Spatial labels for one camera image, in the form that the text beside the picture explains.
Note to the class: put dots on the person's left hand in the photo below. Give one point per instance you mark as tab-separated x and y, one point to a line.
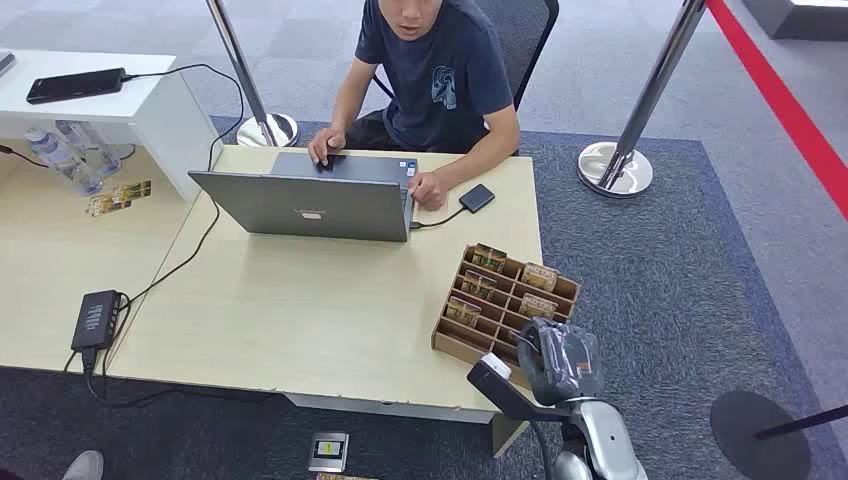
428	191

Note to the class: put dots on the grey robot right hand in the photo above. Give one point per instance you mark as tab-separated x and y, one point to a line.
560	361

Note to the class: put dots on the person's right hand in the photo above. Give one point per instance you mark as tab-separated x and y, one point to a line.
326	144

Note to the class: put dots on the person's left forearm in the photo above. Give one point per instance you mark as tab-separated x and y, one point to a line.
480	152

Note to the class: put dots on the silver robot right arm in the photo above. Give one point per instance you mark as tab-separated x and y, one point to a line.
599	440

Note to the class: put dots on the person's right forearm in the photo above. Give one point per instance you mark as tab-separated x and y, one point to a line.
351	93

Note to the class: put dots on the wooden card organizer box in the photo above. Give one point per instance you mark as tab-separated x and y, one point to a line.
490	324

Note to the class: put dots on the person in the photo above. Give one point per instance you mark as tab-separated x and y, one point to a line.
437	79

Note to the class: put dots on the silver card reader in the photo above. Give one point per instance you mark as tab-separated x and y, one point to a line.
329	452

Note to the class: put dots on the black external drive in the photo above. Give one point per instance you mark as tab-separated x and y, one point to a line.
477	197

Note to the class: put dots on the grey laptop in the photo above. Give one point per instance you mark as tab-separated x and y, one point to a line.
311	208

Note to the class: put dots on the black mesh office chair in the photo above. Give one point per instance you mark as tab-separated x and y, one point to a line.
523	40

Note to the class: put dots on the white cabinet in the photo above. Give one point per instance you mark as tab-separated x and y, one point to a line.
132	106

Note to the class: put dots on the black stanchion base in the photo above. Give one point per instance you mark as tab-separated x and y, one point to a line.
762	434

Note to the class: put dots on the clear water bottle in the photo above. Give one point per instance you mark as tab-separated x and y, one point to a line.
63	160
89	142

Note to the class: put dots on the black smartphone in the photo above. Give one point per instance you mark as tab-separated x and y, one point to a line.
76	85

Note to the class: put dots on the black usb charger hub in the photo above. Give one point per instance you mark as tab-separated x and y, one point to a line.
97	320

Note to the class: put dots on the grey flat device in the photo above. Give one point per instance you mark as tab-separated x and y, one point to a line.
4	61

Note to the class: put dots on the red barrier belt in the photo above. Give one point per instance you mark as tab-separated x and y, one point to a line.
785	106

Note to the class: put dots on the grey shoe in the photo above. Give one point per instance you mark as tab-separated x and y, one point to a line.
84	466

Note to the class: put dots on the grey display plinth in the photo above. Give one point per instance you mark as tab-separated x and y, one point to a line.
798	16

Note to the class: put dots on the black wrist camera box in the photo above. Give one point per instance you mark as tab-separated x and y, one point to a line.
505	391

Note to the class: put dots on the chrome stanchion post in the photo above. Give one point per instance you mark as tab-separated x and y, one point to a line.
636	119
255	86

